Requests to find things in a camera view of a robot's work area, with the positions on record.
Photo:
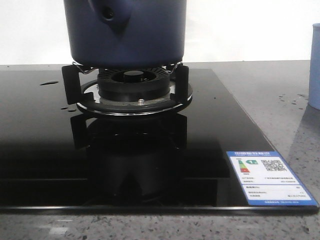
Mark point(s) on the blue saucepan with handle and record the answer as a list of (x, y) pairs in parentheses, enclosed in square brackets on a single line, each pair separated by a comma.
[(126, 33)]

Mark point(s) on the light blue ribbed cup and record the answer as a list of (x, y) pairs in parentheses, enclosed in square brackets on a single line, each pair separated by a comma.
[(314, 75)]

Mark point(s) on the black right pot support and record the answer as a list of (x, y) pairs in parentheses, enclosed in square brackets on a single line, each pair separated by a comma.
[(71, 80)]

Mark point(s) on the black right gas burner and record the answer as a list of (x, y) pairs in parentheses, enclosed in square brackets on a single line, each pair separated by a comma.
[(137, 92)]

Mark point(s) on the black glass gas stove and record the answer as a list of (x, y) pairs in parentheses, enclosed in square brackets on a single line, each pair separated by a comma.
[(53, 158)]

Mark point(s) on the blue energy label sticker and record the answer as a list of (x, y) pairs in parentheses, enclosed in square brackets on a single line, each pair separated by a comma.
[(267, 180)]

